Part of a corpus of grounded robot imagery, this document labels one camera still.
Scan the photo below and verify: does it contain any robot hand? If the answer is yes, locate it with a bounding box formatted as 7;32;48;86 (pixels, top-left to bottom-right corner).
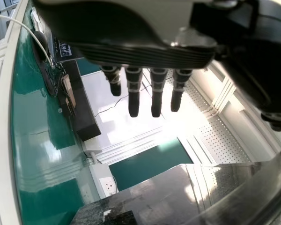
32;0;281;132

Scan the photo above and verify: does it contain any black oven with glass door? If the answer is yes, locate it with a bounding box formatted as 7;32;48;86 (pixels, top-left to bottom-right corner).
70;146;281;225

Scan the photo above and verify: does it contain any black printed card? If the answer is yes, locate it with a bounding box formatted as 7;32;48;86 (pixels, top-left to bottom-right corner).
50;34;85;63

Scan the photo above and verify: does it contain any black round device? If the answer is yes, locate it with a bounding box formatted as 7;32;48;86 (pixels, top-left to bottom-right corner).
33;30;49;61

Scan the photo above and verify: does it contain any long black box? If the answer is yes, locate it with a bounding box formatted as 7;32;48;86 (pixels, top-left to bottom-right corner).
58;60;102;142

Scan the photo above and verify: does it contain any white socket strip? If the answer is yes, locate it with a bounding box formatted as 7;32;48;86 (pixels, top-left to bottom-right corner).
89;163;119;205

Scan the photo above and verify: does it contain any thin black cable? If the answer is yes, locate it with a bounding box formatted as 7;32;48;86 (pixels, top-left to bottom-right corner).
93;83;153;118

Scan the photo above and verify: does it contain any white cable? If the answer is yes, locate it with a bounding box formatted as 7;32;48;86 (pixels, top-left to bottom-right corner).
0;14;55;69

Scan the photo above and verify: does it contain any white perforated cable duct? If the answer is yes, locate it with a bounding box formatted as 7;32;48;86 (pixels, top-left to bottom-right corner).
140;67;251;165

